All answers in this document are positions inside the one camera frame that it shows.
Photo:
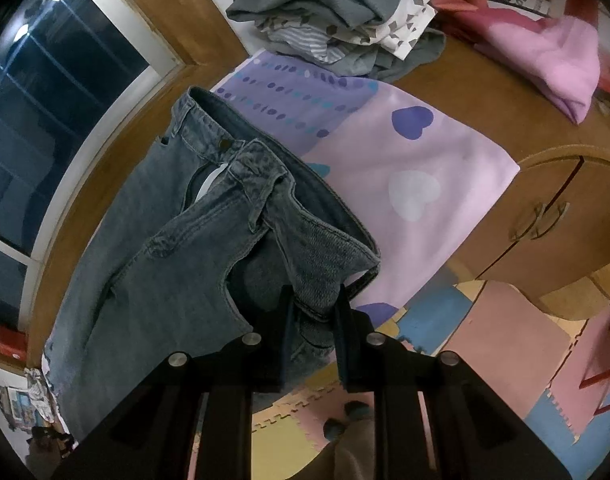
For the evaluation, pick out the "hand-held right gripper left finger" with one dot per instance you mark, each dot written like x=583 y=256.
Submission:
x=285 y=350

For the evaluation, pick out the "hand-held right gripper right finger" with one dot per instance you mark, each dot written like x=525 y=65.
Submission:
x=342 y=355

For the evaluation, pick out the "blue denim jeans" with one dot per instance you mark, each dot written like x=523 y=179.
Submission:
x=160 y=260

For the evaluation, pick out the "person's dark slipper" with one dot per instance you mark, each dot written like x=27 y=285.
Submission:
x=357 y=410
x=333 y=428

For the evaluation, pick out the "person's brown trouser leg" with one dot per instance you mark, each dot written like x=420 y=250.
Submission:
x=352 y=455

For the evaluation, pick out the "colourful foam puzzle mat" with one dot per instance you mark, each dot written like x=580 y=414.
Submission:
x=500 y=320

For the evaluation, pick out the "pink heart printed sheet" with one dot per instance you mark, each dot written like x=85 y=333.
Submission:
x=410 y=150

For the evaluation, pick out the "wooden cabinet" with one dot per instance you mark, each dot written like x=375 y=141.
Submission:
x=560 y=270

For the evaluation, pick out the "crumpled patterned cloth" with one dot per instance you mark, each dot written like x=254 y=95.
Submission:
x=40 y=390

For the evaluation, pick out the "dark object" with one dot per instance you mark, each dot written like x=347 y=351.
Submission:
x=50 y=440

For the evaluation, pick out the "small colourful picture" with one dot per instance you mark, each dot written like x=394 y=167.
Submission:
x=15 y=407

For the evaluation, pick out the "grey-green garment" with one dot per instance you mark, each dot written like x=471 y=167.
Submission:
x=400 y=57

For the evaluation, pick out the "striped garment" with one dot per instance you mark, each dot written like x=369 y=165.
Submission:
x=305 y=42

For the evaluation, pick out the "white patterned garment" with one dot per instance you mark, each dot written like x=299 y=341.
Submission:
x=405 y=25

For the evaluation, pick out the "pink garment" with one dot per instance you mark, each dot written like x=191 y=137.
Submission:
x=550 y=60

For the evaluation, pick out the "red chair frame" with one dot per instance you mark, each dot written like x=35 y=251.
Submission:
x=602 y=372

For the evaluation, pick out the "wooden window frame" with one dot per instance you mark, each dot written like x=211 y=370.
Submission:
x=210 y=20

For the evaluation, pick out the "window with white frame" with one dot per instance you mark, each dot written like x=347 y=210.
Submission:
x=60 y=85

